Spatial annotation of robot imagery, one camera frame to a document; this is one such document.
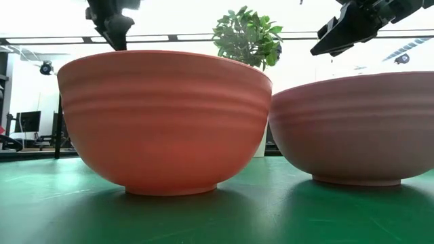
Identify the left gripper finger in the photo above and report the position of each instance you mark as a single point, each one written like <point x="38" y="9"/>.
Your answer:
<point x="117" y="42"/>

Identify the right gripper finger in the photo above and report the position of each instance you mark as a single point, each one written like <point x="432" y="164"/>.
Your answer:
<point x="349" y="30"/>
<point x="326" y="26"/>

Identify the large orange bowl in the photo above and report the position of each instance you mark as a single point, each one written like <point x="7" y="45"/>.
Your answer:
<point x="162" y="128"/>

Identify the large pink bowl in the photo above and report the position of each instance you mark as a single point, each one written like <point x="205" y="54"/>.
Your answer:
<point x="359" y="132"/>

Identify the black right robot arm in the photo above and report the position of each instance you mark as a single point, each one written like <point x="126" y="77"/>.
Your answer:
<point x="413" y="6"/>

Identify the black ceiling spotlight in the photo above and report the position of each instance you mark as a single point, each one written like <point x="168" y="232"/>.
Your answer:
<point x="401" y="59"/>
<point x="46" y="68"/>

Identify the black ceiling track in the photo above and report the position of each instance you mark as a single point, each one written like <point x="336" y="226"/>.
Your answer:
<point x="190" y="37"/>

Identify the potted green plant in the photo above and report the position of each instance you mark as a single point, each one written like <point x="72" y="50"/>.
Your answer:
<point x="247" y="37"/>

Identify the black computer monitor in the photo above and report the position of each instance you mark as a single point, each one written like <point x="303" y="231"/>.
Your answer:
<point x="28" y="121"/>
<point x="65" y="125"/>

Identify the red and black device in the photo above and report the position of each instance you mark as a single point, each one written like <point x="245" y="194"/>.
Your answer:
<point x="1" y="130"/>

